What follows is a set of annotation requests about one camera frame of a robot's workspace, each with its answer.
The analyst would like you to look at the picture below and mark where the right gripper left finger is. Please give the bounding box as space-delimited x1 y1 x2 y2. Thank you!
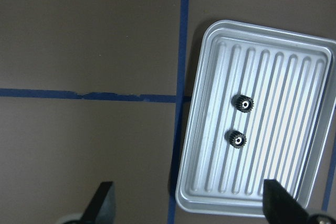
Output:
79 182 116 223

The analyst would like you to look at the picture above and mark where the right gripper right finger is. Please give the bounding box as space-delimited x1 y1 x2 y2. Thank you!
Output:
262 179 309 223

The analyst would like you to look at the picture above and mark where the silver ribbed metal tray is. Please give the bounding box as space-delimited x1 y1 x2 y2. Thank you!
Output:
175 20 335 218

